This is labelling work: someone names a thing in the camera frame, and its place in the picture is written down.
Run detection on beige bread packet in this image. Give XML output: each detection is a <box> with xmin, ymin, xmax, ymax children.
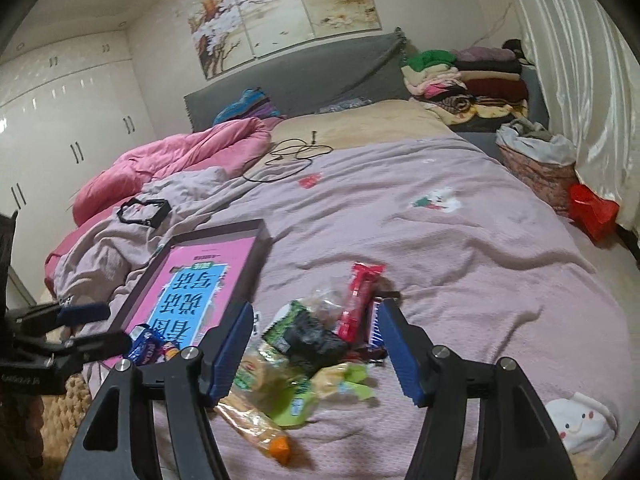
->
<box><xmin>232</xmin><ymin>340</ymin><xmax>306</xmax><ymax>403</ymax></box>

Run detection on blue foil snack packet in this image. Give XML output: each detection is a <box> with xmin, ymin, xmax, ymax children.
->
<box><xmin>125</xmin><ymin>324</ymin><xmax>165</xmax><ymax>366</ymax></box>

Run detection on pink book tray box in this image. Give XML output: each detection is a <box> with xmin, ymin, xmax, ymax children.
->
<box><xmin>111</xmin><ymin>219</ymin><xmax>271</xmax><ymax>365</ymax></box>

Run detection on light green snack packet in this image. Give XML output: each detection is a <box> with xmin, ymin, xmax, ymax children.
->
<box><xmin>267</xmin><ymin>362</ymin><xmax>374</xmax><ymax>428</ymax></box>

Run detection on orange cracker packet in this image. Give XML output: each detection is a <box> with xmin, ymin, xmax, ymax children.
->
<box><xmin>215</xmin><ymin>392</ymin><xmax>292</xmax><ymax>466</ymax></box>

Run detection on dark green snack packet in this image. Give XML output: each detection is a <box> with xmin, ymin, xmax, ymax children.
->
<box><xmin>262</xmin><ymin>300</ymin><xmax>349</xmax><ymax>377</ymax></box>

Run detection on clear wrapped pastry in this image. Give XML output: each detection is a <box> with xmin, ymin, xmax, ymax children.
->
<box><xmin>299</xmin><ymin>286</ymin><xmax>346</xmax><ymax>330</ymax></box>

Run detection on red snack packet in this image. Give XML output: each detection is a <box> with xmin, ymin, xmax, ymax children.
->
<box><xmin>335</xmin><ymin>262</ymin><xmax>385</xmax><ymax>344</ymax></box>

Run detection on lilac bed quilt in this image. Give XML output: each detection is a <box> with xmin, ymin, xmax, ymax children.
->
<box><xmin>52</xmin><ymin>134</ymin><xmax>637</xmax><ymax>480</ymax></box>

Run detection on pink duvet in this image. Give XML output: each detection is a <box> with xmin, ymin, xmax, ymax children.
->
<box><xmin>44</xmin><ymin>117</ymin><xmax>282</xmax><ymax>292</ymax></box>

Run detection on white wardrobe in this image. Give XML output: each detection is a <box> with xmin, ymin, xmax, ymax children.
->
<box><xmin>1</xmin><ymin>32</ymin><xmax>155</xmax><ymax>298</ymax></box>

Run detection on beige blanket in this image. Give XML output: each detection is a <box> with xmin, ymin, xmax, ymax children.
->
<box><xmin>243</xmin><ymin>100</ymin><xmax>454</xmax><ymax>181</ymax></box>

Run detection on red bag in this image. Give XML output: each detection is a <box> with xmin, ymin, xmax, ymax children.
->
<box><xmin>570</xmin><ymin>183</ymin><xmax>620</xmax><ymax>242</ymax></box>

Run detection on woven basket with cloth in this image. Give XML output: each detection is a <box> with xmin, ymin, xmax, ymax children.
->
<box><xmin>496</xmin><ymin>117</ymin><xmax>578</xmax><ymax>217</ymax></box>

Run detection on blue purple clothes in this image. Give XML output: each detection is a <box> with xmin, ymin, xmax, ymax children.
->
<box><xmin>212</xmin><ymin>88</ymin><xmax>282</xmax><ymax>126</ymax></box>

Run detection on folded clothes pile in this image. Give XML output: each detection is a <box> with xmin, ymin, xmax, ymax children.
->
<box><xmin>401</xmin><ymin>40</ymin><xmax>529</xmax><ymax>132</ymax></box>

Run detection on grey headboard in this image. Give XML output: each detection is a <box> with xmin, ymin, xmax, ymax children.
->
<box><xmin>184</xmin><ymin>29</ymin><xmax>550</xmax><ymax>131</ymax></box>

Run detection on cream curtain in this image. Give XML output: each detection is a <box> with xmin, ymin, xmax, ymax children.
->
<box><xmin>516</xmin><ymin>0</ymin><xmax>639</xmax><ymax>232</ymax></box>

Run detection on black plastic frame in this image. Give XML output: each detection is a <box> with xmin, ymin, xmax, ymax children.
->
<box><xmin>116</xmin><ymin>197</ymin><xmax>171</xmax><ymax>230</ymax></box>

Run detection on black cable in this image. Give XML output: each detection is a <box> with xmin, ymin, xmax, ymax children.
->
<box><xmin>242</xmin><ymin>130</ymin><xmax>335</xmax><ymax>184</ymax></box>

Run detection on wall painting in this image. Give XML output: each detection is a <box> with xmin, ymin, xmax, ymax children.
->
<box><xmin>188</xmin><ymin>0</ymin><xmax>381</xmax><ymax>80</ymax></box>

